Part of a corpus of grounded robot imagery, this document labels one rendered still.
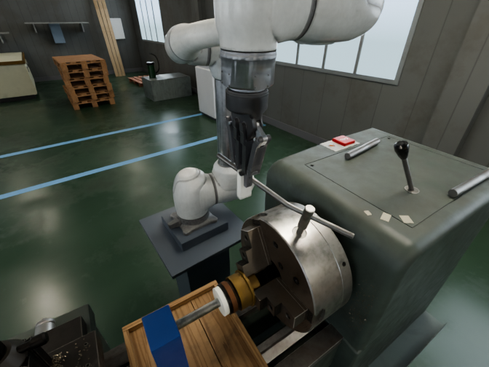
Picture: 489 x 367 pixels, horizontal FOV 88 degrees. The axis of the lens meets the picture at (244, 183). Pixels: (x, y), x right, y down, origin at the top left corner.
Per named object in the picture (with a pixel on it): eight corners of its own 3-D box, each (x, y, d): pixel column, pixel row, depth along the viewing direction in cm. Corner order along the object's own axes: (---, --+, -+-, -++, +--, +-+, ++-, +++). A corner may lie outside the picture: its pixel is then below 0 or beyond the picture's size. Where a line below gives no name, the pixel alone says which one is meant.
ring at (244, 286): (245, 257, 66) (213, 273, 62) (266, 284, 59) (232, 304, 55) (245, 279, 71) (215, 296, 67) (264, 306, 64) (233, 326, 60)
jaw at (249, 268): (271, 255, 70) (260, 215, 69) (281, 259, 66) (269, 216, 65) (238, 273, 66) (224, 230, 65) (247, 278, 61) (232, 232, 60)
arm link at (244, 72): (238, 54, 35) (238, 98, 38) (289, 51, 39) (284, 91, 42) (209, 46, 41) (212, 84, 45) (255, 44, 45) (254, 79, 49)
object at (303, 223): (301, 238, 61) (316, 207, 53) (298, 245, 59) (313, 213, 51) (293, 234, 61) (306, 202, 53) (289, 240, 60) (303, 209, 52)
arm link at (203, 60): (163, 17, 72) (209, 17, 77) (157, 28, 88) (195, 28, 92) (172, 67, 78) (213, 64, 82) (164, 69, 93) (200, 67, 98)
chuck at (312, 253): (257, 245, 91) (274, 183, 69) (316, 330, 73) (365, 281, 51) (236, 255, 87) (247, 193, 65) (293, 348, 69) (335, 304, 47)
